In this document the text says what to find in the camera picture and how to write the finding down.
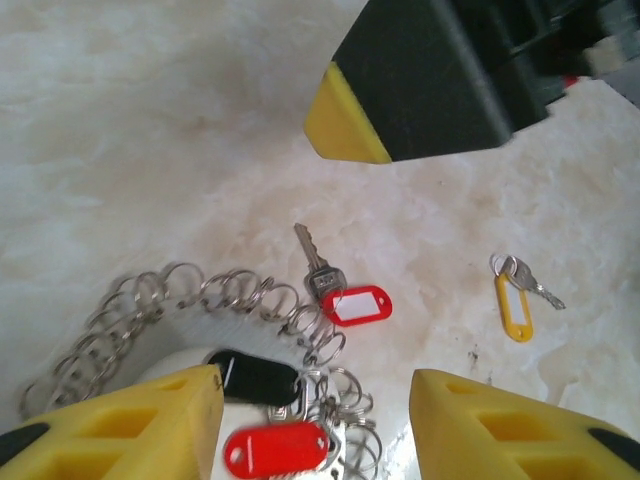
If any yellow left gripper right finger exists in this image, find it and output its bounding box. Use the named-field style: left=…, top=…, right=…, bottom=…
left=409, top=368, right=640, bottom=480

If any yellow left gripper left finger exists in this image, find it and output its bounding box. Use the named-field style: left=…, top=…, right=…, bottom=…
left=0, top=363, right=225, bottom=480

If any black key tag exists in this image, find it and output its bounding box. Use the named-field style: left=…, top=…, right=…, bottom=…
left=202, top=348, right=301, bottom=407

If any red key tag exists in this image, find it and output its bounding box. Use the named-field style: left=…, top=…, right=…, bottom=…
left=223, top=419, right=332, bottom=480

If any silver key with yellow tag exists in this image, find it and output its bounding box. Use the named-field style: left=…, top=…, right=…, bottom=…
left=488, top=252, right=567, bottom=344

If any silver keyring chain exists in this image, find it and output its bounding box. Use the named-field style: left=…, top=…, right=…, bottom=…
left=17, top=262, right=386, bottom=480

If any silver key with red tag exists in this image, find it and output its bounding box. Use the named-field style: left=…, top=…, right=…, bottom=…
left=293, top=222, right=394, bottom=329

